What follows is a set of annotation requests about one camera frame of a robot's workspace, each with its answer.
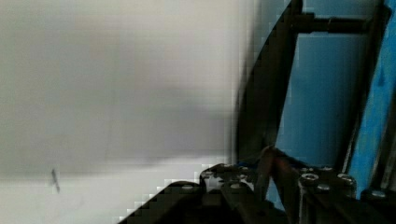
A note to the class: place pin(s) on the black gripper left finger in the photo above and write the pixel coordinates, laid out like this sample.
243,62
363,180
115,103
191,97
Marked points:
239,187

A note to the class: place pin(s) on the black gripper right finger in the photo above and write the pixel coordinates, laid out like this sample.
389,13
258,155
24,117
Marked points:
311,195

